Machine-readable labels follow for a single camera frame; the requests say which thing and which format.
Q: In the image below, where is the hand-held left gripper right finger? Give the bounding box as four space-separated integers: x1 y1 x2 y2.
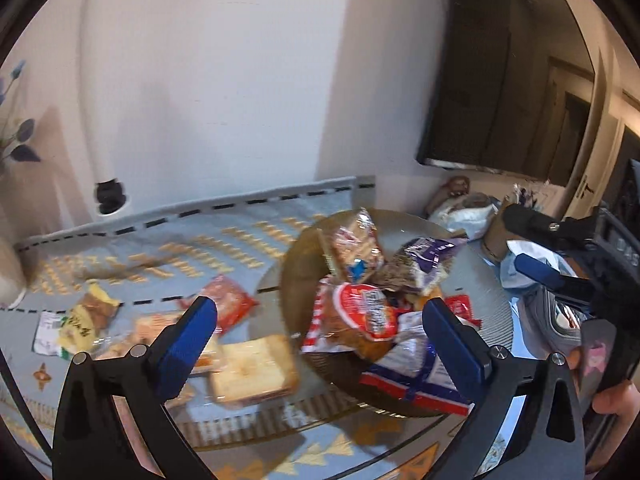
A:
422 297 586 480

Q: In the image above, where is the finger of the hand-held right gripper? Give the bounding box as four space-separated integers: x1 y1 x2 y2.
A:
502 205 601 247
515 254 597 312

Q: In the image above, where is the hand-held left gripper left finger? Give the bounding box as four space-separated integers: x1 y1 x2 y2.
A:
52 296 218 480

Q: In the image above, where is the orange label rice cake packet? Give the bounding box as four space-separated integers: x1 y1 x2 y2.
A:
95 310 223 376

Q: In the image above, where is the blue white snack packet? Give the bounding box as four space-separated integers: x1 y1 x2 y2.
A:
360 310 483 418

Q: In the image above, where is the ribbed glass plate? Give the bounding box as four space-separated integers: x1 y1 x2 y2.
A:
192 207 516 453

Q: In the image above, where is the purple snack packet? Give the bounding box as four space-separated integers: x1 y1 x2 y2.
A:
375 236 471 296

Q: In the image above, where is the red striped crisps bag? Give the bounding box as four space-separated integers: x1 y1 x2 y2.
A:
300 280 426 361

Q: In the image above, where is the yellow snack packet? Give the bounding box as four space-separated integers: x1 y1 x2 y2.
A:
57 282 123 361

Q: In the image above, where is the brown cartoon snack packet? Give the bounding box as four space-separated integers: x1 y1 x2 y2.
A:
317 207 386 286

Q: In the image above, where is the person's right hand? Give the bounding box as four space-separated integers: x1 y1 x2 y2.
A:
592 380 640 418

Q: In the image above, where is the white paper sheet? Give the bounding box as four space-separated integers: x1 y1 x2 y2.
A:
500 240 581 291

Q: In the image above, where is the small red snack packet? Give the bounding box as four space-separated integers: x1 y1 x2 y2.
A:
442 294 475 323

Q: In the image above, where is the cardboard box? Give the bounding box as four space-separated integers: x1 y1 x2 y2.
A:
482 200 521 266

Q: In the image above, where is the red bar snack packet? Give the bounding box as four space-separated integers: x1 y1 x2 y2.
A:
182 275 260 337

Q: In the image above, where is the round label puffed cake packet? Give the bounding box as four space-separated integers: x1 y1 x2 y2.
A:
207 335 301 408

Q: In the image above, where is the blue patterned woven tablecloth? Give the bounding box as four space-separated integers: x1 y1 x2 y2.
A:
0 176 501 480

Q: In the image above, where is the white fabric pouch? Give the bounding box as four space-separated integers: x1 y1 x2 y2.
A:
427 195 501 238

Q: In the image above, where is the brown plush toy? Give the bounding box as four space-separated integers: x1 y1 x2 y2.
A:
425 175 473 211

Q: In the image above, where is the brown wooden door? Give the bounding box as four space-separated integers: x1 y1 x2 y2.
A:
530 55 640 201

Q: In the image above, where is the green white snack packet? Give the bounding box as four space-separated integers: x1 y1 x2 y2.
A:
32 310 68 356

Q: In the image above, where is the black pole clamp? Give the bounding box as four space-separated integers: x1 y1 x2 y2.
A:
95 179 128 216

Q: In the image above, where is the black flat screen television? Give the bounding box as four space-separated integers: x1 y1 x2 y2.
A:
416 0 601 183

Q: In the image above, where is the white ribbed ceramic vase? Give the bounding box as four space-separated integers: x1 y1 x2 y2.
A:
0 237 28 311

